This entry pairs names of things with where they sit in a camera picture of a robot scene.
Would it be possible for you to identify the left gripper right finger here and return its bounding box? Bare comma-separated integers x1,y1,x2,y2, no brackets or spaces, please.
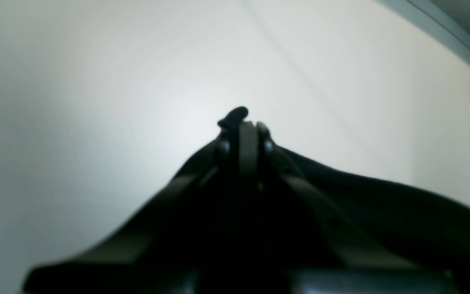
239,122,450,282

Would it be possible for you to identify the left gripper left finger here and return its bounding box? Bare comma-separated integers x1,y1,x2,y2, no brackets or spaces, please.
23,135,231,292

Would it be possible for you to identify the black T-shirt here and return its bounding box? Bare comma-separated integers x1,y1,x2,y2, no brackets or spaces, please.
129,106,470,294

